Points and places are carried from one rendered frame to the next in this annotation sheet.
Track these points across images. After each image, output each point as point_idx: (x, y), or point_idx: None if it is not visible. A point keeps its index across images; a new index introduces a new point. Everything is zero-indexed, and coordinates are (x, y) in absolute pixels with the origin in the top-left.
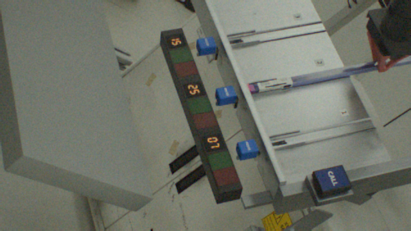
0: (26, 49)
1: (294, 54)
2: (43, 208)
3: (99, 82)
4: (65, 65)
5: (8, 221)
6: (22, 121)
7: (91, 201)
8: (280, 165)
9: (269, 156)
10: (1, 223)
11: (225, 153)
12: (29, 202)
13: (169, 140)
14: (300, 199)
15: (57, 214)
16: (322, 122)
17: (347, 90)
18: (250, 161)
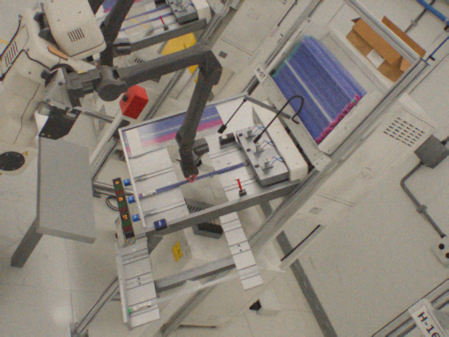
0: (49, 192)
1: (160, 180)
2: (101, 258)
3: (81, 200)
4: (65, 196)
5: (83, 264)
6: (41, 215)
7: None
8: (144, 221)
9: (141, 218)
10: (80, 265)
11: (128, 220)
12: (95, 256)
13: None
14: (154, 233)
15: (108, 261)
16: (166, 204)
17: (177, 191)
18: None
